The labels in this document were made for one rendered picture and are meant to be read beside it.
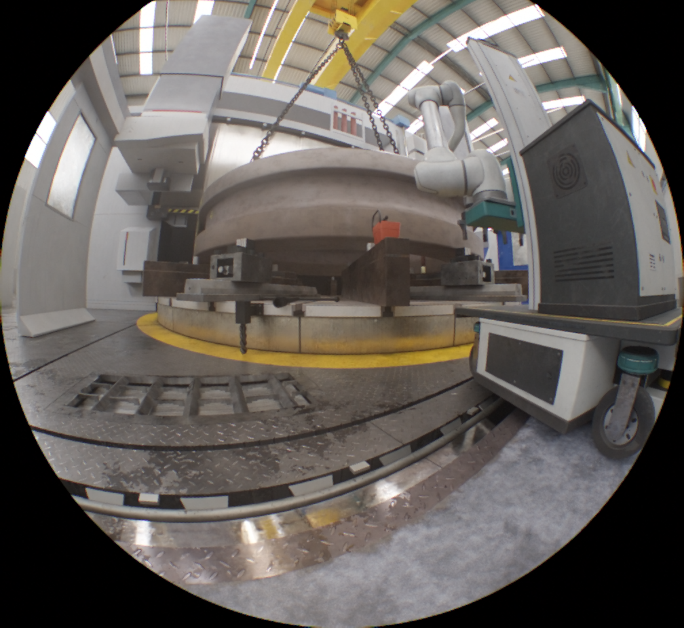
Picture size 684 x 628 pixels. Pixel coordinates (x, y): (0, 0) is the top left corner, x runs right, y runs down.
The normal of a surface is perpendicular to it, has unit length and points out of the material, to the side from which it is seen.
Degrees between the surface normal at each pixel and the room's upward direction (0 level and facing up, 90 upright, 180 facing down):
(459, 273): 90
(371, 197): 90
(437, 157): 77
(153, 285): 90
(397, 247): 90
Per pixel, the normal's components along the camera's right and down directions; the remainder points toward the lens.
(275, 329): -0.12, -0.03
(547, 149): -1.00, -0.01
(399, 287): 0.11, -0.03
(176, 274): 0.78, -0.01
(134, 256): 0.48, -0.02
